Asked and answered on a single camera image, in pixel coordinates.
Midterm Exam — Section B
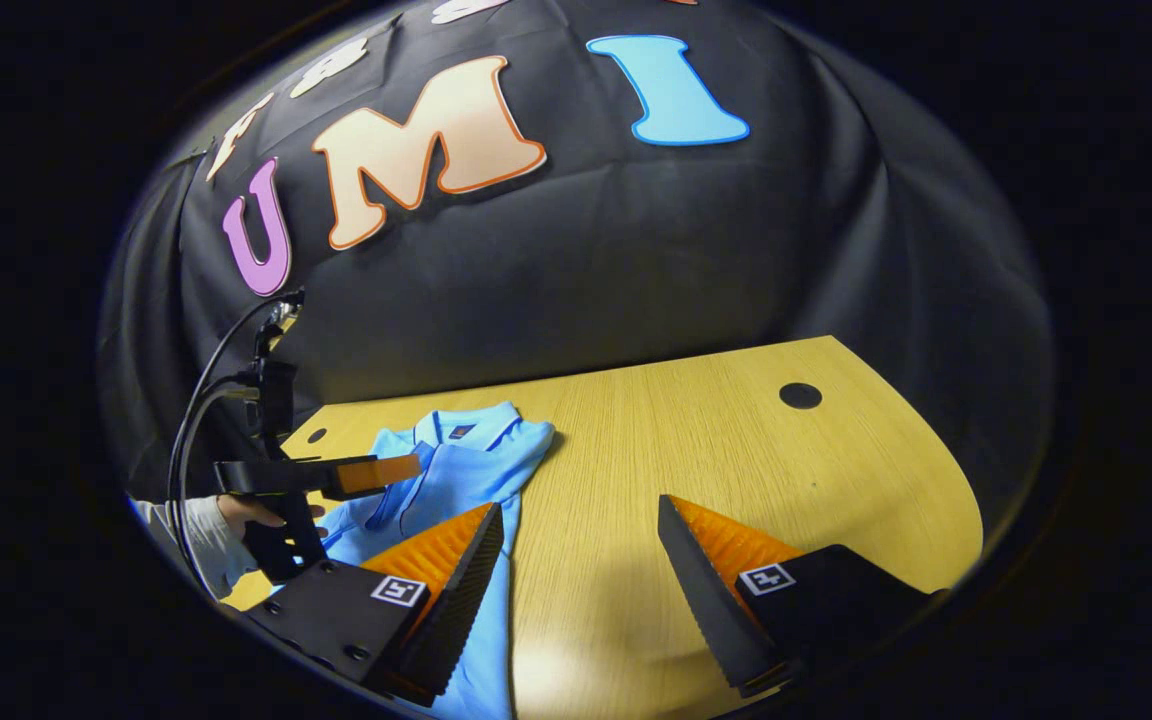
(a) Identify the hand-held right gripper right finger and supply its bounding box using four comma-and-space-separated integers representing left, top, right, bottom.
657, 494, 939, 699

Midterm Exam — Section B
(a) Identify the black backdrop cloth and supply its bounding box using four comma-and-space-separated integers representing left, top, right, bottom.
96, 0, 1059, 521

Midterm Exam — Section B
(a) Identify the light blue T-shirt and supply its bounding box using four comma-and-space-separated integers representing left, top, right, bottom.
271, 401, 558, 720

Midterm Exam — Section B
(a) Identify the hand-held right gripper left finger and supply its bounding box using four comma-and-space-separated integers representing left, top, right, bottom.
241, 502, 506, 707

